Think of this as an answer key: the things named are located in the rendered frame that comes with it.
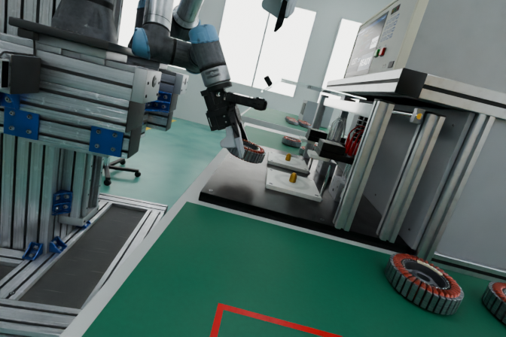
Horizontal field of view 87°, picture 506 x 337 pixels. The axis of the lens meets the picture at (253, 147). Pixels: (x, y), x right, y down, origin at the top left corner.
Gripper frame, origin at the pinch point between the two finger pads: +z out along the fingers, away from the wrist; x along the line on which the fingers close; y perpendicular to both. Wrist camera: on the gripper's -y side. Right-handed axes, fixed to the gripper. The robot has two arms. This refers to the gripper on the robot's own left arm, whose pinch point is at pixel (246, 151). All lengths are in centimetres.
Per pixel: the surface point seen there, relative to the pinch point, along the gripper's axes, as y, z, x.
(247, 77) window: 30, -55, -472
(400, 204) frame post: -31.0, 15.3, 20.4
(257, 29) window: -14, -134, -472
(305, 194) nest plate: -12.9, 13.8, 7.5
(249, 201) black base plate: -0.3, 7.7, 18.2
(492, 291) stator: -39, 29, 32
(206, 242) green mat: 5.5, 6.7, 34.4
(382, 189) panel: -34.3, 20.5, 0.6
